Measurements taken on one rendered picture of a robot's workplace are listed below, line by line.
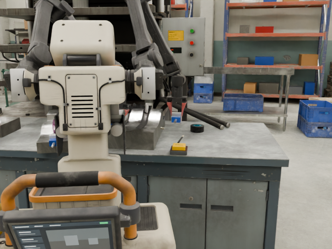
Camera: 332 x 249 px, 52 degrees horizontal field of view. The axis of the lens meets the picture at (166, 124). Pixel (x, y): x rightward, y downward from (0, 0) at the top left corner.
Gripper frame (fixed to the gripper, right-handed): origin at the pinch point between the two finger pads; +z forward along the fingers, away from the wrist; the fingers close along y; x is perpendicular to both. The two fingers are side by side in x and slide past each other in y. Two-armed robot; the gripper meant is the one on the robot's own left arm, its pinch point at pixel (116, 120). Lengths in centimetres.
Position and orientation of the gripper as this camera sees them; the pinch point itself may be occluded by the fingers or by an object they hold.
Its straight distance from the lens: 169.1
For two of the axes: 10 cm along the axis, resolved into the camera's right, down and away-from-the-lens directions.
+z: -1.8, 9.8, 1.0
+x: -0.8, 0.9, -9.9
